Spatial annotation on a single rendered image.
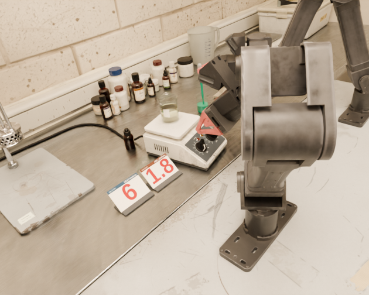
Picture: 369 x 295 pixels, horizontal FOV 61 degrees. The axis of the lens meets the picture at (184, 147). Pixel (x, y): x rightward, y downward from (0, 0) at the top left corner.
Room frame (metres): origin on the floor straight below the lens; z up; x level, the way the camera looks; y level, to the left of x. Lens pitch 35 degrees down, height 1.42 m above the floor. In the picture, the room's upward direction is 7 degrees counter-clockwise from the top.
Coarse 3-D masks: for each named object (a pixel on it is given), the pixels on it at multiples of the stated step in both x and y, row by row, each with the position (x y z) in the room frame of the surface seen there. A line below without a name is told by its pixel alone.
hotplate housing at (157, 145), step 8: (192, 128) 0.74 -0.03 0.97; (144, 136) 0.73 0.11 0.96; (152, 136) 0.72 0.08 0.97; (160, 136) 0.71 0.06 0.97; (184, 136) 0.70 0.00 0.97; (192, 136) 0.70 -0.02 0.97; (152, 144) 0.72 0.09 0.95; (160, 144) 0.70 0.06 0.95; (168, 144) 0.69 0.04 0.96; (176, 144) 0.67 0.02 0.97; (184, 144) 0.67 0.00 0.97; (224, 144) 0.71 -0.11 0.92; (152, 152) 0.72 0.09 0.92; (160, 152) 0.70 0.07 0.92; (168, 152) 0.69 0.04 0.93; (176, 152) 0.67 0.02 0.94; (184, 152) 0.66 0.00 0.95; (192, 152) 0.65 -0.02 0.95; (216, 152) 0.67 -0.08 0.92; (176, 160) 0.68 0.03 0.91; (184, 160) 0.66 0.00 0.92; (192, 160) 0.65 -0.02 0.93; (200, 160) 0.63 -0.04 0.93; (208, 160) 0.64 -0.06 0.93; (200, 168) 0.64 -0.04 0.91; (208, 168) 0.64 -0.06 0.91
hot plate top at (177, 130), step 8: (160, 120) 0.77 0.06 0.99; (184, 120) 0.76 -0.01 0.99; (192, 120) 0.75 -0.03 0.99; (144, 128) 0.74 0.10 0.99; (152, 128) 0.73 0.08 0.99; (160, 128) 0.73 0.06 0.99; (168, 128) 0.72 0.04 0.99; (176, 128) 0.72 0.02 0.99; (184, 128) 0.71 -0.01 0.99; (168, 136) 0.69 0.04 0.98; (176, 136) 0.68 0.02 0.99
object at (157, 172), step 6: (156, 162) 0.64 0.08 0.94; (162, 162) 0.65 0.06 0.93; (168, 162) 0.65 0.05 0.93; (150, 168) 0.63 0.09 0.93; (156, 168) 0.63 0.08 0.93; (162, 168) 0.63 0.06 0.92; (168, 168) 0.64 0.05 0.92; (174, 168) 0.64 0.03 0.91; (144, 174) 0.61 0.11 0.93; (150, 174) 0.61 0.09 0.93; (156, 174) 0.61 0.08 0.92; (162, 174) 0.62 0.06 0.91; (168, 174) 0.62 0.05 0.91; (150, 180) 0.60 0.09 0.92; (156, 180) 0.60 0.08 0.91
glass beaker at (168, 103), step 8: (160, 96) 0.78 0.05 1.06; (168, 96) 0.79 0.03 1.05; (176, 96) 0.77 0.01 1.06; (160, 104) 0.75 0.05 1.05; (168, 104) 0.74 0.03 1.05; (176, 104) 0.76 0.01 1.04; (160, 112) 0.76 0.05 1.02; (168, 112) 0.74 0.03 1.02; (176, 112) 0.75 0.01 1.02; (168, 120) 0.74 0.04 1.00; (176, 120) 0.75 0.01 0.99
